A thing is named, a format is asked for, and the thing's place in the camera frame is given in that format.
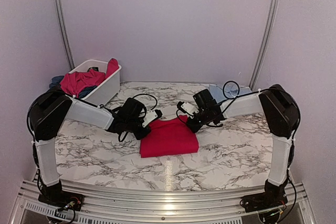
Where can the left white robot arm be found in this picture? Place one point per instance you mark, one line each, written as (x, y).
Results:
(50, 110)

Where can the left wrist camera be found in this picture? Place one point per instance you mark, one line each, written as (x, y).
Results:
(151, 116)

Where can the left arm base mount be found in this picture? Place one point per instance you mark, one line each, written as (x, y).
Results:
(63, 200)

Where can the white plastic laundry bin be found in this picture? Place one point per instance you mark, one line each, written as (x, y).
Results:
(105, 92)

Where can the light blue button shirt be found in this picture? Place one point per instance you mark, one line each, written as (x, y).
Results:
(230, 90)

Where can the dark blue garment in bin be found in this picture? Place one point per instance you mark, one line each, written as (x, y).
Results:
(56, 82)

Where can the aluminium frame post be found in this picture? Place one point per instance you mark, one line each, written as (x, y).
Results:
(264, 43)
(63, 32)

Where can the front aluminium rail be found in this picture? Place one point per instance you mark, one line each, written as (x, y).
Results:
(115, 205)

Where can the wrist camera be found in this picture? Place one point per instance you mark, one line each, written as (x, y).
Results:
(151, 116)
(188, 109)

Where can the red garment in bin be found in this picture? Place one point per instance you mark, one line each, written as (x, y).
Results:
(87, 76)

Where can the red t-shirt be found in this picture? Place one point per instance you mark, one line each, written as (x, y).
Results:
(170, 137)

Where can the left aluminium frame post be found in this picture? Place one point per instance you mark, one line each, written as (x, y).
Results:
(63, 32)

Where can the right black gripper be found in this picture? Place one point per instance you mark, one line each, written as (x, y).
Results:
(194, 127)

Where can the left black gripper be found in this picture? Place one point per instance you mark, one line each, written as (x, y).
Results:
(139, 135)

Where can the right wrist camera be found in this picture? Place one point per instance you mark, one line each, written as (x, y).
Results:
(188, 109)

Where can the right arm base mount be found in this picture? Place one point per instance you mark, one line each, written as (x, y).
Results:
(260, 201)

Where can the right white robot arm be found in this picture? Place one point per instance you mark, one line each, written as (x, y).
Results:
(279, 108)

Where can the right aluminium frame post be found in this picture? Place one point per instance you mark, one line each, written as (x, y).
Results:
(264, 43)

